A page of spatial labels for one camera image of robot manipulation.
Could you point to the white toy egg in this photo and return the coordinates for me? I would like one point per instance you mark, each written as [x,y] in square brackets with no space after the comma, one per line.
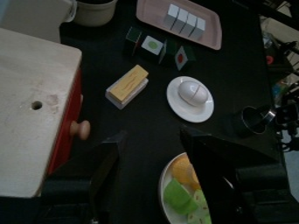
[193,93]

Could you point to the small white plate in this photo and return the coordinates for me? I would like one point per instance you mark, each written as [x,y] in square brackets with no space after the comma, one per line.
[194,112]

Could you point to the black metal-rimmed cup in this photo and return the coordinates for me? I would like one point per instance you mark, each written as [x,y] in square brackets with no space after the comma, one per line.
[253,121]

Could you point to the pink rectangular tray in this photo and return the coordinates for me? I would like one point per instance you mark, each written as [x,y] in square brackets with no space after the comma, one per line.
[156,14]

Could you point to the round wooden drawer knob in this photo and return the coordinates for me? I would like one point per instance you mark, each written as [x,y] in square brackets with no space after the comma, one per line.
[81,130]

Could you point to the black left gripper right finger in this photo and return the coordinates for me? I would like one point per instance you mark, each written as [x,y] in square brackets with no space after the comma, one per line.
[210,175]

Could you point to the black frame bar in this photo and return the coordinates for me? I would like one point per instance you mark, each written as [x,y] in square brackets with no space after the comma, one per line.
[273,11]

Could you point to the red drawer front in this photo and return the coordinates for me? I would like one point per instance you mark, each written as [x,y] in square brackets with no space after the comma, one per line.
[67,116]

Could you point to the light green toy food slice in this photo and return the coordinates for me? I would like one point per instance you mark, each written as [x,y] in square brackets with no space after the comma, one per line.
[201,211]

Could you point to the white butter dish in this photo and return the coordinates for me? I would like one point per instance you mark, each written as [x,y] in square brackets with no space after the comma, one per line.
[126,103]

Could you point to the orange toy food piece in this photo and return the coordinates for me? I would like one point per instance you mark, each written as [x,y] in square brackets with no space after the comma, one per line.
[182,170]

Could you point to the yellow wooden toy butter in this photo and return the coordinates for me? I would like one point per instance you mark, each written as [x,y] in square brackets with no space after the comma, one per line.
[129,83]

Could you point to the white toy cube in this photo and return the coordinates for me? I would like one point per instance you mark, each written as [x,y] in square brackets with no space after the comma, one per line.
[180,21]
[189,25]
[198,29]
[170,16]

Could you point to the green cube with red dot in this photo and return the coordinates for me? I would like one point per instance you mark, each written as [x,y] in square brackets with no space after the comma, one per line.
[182,58]

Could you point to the white plate with toy food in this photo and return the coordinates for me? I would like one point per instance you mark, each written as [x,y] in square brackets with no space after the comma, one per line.
[166,204]

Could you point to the cream ceramic mug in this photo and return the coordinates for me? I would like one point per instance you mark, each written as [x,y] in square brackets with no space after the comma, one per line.
[94,13]

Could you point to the dark green toy cube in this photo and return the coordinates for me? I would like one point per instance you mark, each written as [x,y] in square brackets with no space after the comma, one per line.
[169,52]
[133,39]

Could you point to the white and red box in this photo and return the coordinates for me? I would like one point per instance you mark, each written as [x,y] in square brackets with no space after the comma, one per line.
[27,110]

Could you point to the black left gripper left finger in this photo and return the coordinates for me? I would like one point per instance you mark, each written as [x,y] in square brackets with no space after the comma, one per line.
[107,163]

